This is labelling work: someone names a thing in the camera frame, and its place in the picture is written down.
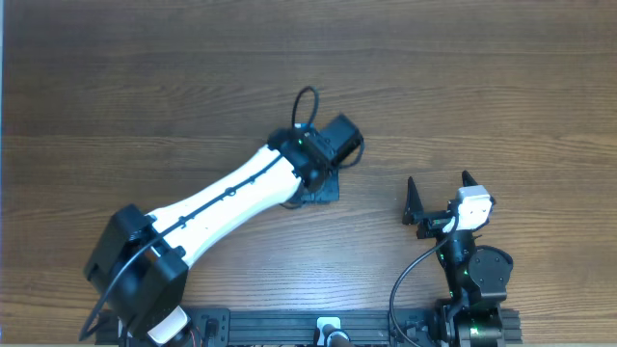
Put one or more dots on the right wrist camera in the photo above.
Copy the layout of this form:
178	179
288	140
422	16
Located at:
473	207

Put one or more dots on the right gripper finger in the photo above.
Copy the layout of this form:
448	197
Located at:
413	207
467	181

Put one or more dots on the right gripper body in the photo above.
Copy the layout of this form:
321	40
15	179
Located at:
431	222

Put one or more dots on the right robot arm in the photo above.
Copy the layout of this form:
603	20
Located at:
482	274

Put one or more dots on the mounting rail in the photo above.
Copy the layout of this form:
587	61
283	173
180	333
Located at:
270	328

